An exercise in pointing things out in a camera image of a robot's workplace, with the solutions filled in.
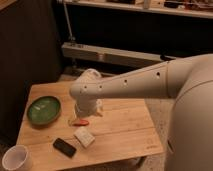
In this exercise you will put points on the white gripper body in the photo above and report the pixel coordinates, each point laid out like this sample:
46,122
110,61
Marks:
88,107

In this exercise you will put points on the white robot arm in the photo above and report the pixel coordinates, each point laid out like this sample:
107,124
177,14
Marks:
189,81

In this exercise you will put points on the green ceramic bowl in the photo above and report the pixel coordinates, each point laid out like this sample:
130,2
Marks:
43,110

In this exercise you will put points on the orange red marker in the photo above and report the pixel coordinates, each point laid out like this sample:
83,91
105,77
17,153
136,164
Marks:
80,122

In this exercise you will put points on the white rectangular box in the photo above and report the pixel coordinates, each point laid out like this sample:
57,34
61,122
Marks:
84,136

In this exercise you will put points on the wooden table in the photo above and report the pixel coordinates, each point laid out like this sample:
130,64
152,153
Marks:
124,131

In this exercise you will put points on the black phone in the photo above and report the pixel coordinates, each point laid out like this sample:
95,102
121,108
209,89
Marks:
64,147

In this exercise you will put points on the low metal shelf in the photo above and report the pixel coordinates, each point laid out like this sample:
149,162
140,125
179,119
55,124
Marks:
111,56

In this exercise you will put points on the upper wooden shelf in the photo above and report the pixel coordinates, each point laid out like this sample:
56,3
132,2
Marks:
149,6

